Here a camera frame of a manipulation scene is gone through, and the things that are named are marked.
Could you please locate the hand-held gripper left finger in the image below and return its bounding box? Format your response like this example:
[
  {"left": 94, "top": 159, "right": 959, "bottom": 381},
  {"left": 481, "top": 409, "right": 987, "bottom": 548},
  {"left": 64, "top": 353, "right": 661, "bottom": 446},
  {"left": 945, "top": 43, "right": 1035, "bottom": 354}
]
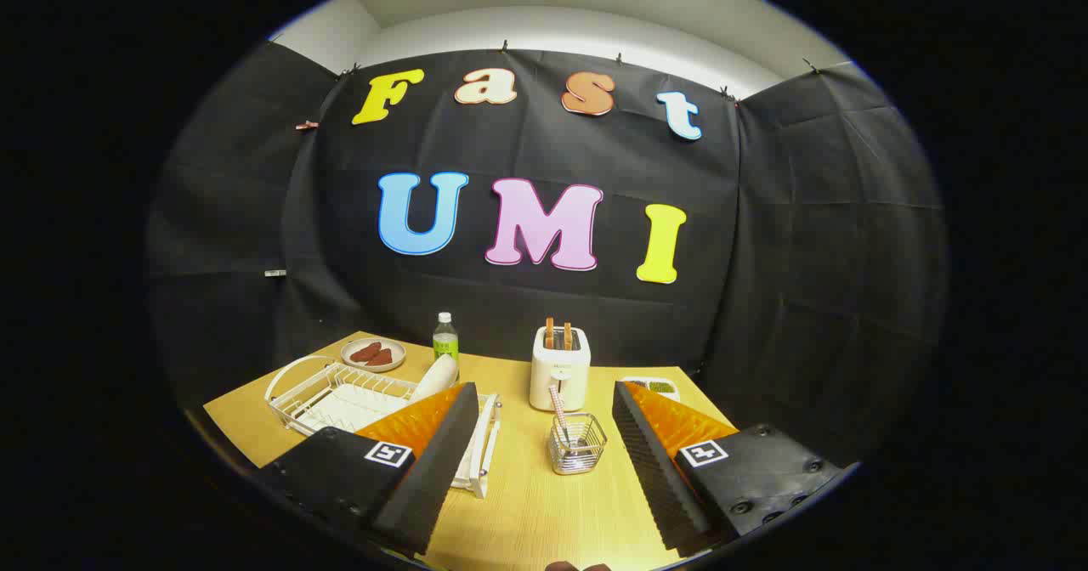
[{"left": 252, "top": 382, "right": 481, "bottom": 557}]

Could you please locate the black backdrop cloth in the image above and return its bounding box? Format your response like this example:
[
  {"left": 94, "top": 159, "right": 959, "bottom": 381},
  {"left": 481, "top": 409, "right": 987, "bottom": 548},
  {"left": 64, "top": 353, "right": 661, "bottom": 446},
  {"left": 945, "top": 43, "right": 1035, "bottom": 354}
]
[{"left": 144, "top": 40, "right": 949, "bottom": 470}]

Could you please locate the white toaster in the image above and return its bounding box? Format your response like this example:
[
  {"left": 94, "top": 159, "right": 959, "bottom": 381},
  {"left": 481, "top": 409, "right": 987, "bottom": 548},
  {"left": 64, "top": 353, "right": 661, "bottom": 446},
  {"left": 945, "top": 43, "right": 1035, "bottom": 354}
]
[{"left": 529, "top": 325, "right": 592, "bottom": 413}]

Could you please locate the white divided tray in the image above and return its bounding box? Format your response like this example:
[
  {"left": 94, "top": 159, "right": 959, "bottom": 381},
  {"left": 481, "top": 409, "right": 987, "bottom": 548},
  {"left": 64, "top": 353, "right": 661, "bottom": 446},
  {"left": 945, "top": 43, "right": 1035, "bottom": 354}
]
[{"left": 619, "top": 376, "right": 681, "bottom": 403}]

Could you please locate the small beige plate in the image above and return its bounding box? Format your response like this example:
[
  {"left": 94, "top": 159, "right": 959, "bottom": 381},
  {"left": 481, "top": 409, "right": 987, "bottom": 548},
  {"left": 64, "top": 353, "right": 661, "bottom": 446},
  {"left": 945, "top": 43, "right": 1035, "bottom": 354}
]
[{"left": 340, "top": 337, "right": 407, "bottom": 374}]

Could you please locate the white wire dish rack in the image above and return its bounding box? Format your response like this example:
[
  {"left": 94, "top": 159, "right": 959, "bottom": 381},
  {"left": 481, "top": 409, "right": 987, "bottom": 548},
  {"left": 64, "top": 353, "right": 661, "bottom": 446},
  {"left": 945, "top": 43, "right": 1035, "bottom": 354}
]
[{"left": 263, "top": 355, "right": 502, "bottom": 500}]

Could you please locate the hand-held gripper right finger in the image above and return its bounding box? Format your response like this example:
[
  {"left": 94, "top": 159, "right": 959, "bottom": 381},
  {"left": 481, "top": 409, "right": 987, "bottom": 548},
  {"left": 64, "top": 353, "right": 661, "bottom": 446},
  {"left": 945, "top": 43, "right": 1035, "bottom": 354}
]
[{"left": 610, "top": 380, "right": 855, "bottom": 559}]

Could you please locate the white round plate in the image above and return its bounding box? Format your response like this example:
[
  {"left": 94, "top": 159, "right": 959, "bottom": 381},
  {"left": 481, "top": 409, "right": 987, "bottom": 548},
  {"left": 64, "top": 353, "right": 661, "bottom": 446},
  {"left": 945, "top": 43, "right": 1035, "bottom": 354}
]
[{"left": 414, "top": 354, "right": 461, "bottom": 402}]

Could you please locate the green label drink bottle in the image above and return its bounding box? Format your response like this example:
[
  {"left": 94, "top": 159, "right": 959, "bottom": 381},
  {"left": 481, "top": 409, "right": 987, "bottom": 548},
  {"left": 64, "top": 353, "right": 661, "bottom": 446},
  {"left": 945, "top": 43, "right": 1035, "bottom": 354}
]
[{"left": 433, "top": 312, "right": 461, "bottom": 368}]

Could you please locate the metal wire basket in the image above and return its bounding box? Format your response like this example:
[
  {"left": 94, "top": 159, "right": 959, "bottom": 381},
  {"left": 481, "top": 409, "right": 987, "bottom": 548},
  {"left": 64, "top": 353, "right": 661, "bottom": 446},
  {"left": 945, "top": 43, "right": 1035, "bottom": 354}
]
[{"left": 548, "top": 412, "right": 609, "bottom": 477}]

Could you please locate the spoon with checked handle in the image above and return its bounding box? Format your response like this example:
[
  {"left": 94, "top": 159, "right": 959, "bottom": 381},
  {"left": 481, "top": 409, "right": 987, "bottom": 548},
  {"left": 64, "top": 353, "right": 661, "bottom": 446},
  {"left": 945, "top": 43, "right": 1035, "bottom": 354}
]
[{"left": 548, "top": 384, "right": 589, "bottom": 457}]

